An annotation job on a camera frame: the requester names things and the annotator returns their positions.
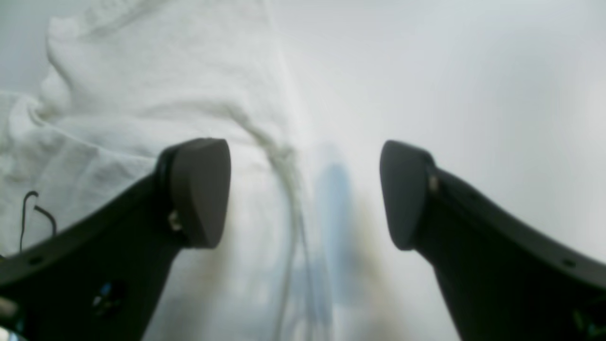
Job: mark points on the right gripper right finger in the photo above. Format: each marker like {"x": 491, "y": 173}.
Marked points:
{"x": 501, "y": 279}

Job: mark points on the white printed T-shirt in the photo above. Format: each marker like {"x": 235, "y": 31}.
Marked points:
{"x": 128, "y": 79}

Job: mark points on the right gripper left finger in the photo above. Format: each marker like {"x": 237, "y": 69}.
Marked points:
{"x": 102, "y": 278}

